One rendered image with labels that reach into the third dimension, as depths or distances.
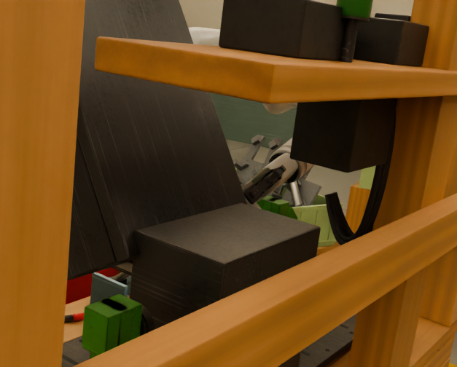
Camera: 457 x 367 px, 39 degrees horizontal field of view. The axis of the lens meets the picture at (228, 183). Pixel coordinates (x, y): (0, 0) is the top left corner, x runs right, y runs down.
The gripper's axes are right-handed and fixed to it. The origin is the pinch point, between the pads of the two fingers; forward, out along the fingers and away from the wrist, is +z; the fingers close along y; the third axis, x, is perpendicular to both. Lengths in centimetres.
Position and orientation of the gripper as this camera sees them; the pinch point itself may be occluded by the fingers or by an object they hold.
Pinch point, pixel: (248, 198)
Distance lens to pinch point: 136.3
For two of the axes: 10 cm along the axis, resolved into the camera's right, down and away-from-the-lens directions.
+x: 6.5, 7.6, -0.4
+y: 5.2, -4.8, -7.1
